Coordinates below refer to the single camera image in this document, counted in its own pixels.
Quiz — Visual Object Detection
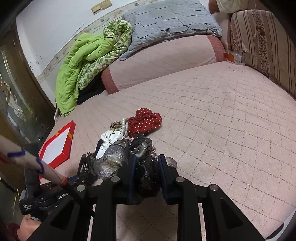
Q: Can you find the striped floral cushion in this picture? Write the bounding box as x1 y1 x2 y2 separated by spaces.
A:
230 9 295 96

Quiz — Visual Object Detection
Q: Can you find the green quilted blanket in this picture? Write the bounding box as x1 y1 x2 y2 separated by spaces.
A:
55 20 132 115

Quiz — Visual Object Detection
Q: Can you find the grey quilted pillow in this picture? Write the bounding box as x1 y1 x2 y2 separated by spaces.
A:
119 1 222 61

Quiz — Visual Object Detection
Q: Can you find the red polka dot scrunchie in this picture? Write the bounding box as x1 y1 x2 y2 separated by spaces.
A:
127 108 163 138

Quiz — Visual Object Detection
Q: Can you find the white cherry print scrunchie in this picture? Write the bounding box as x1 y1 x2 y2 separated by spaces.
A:
94 131 123 159

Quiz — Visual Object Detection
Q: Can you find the red white box lid tray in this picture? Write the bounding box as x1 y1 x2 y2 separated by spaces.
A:
39 120 76 171

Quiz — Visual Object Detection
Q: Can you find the black hair claw clip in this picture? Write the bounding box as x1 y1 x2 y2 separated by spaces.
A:
77 139 103 186

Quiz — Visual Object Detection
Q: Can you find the leopard print bracelet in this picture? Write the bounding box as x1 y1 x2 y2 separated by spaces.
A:
110 119 123 132

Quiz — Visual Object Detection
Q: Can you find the person's left hand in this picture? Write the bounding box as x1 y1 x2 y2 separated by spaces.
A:
16 214 42 241

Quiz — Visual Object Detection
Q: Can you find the white pearl bracelet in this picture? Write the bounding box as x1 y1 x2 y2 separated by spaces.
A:
120 117 129 139

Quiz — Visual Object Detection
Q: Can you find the wooden glass wardrobe door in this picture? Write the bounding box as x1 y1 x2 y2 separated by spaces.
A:
0 21 56 186

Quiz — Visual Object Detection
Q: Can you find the cream patterned pillow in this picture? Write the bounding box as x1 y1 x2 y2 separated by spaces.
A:
208 0 249 14

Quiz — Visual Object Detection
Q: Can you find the dark grey organza scrunchie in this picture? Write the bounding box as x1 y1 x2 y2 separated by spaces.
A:
93 133 178 200

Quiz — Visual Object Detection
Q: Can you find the orange white packet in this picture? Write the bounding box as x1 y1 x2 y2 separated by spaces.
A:
223 52 245 65

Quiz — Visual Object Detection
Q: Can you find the pink quilted bed cover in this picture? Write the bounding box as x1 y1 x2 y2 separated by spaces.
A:
51 62 295 237

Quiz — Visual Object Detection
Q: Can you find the white cable with blue tape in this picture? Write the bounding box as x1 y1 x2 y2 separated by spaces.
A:
0 134 69 186

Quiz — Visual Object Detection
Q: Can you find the pink bolster pillow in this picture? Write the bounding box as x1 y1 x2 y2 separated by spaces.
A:
101 35 225 94

